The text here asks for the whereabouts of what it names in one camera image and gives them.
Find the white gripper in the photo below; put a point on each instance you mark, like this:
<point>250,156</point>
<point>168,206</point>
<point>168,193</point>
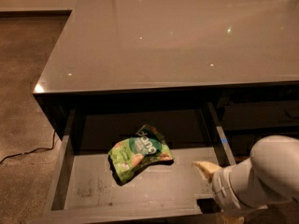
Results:
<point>221,187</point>

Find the dark drawer cabinet counter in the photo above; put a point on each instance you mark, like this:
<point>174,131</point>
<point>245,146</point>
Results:
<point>136,56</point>

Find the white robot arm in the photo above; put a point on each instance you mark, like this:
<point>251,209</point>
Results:
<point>270,175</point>

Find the drawer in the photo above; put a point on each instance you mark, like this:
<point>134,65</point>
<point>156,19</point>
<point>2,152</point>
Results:
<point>85,188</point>
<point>261,115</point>

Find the green snack bag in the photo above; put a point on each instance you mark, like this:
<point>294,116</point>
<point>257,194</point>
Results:
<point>131,156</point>

